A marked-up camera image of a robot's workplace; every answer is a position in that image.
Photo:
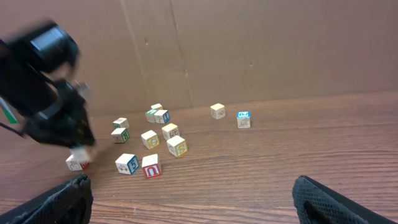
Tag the yellow top far block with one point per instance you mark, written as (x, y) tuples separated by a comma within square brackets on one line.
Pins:
[(218, 111)]

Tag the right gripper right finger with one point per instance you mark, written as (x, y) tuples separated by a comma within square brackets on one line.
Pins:
[(317, 204)]

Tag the plain top wooden block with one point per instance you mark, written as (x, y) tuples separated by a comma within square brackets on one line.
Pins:
[(157, 106)]

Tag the cardboard back wall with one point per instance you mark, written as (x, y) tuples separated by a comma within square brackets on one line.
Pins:
[(195, 53)]

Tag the wooden block beside teal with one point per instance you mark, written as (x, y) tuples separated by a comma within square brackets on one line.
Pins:
[(162, 116)]

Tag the patterned top wooden block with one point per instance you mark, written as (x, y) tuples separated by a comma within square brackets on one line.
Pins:
[(177, 146)]

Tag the number one wooden block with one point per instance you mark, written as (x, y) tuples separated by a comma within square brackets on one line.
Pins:
[(127, 164)]

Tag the red sided wooden block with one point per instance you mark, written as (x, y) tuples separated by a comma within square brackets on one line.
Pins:
[(120, 135)]

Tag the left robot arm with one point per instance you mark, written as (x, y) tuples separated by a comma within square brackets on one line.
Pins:
[(24, 88)]

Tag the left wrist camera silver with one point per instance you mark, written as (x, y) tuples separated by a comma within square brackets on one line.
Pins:
[(45, 46)]

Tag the yellow sided wooden block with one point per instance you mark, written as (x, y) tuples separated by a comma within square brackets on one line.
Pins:
[(150, 139)]

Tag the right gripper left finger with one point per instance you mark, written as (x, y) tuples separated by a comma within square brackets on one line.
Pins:
[(69, 202)]

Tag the far left wooden block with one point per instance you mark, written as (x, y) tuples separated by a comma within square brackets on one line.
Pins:
[(75, 165)]

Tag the red sided picture block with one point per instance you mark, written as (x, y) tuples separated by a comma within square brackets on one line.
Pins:
[(151, 166)]

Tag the green edged wooden block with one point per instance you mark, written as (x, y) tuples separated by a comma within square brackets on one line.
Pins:
[(121, 123)]

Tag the yellow top central block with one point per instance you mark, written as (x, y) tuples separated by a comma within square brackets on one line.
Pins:
[(170, 130)]

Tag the teal letter wooden block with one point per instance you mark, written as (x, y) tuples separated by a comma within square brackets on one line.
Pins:
[(150, 115)]

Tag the blue letter P block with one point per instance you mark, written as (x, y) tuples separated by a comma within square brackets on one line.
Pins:
[(243, 119)]

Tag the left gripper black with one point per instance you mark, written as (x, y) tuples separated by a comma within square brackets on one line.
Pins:
[(65, 121)]

